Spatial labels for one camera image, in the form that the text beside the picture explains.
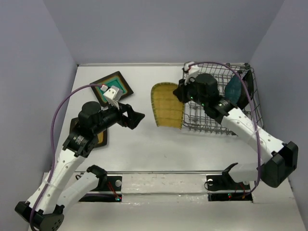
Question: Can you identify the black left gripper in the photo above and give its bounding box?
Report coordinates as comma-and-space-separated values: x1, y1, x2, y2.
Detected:
94, 99, 145, 134

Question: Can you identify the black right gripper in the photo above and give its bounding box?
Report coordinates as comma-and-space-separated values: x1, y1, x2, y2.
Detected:
173, 75, 207, 107

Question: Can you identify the green yellow woven-pattern plate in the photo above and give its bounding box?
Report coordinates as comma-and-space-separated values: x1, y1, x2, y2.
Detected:
151, 82, 185, 129

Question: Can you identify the black plate with green centre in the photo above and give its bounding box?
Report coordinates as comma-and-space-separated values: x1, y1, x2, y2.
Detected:
91, 71, 134, 107

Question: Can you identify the dark teal square plate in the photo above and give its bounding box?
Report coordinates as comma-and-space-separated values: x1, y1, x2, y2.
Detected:
225, 75, 242, 104

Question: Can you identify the black floral square plate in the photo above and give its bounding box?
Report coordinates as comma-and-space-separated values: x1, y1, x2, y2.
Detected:
237, 69, 254, 110

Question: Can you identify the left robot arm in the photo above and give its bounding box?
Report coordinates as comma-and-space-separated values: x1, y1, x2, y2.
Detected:
15, 101, 145, 231

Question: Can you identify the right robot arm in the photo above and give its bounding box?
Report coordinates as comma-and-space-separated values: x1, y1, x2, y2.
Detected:
173, 74, 298, 191

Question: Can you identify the black plate with yellow centre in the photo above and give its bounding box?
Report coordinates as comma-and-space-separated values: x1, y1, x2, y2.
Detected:
69, 117, 108, 148

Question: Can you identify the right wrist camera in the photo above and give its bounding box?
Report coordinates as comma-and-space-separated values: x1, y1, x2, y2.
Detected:
182, 62, 200, 85

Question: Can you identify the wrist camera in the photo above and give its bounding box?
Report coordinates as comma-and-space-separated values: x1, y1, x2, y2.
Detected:
182, 62, 200, 85
103, 86, 123, 109

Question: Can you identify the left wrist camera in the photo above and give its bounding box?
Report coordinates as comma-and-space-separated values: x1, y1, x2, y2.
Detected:
103, 86, 123, 109

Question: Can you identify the grey wire dish rack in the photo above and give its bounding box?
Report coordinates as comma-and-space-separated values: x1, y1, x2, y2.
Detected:
182, 62, 264, 136

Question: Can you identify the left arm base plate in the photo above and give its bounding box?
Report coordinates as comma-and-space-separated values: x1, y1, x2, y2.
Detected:
79, 175, 122, 203

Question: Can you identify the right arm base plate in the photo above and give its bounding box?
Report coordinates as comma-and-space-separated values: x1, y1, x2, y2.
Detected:
204, 175, 253, 202

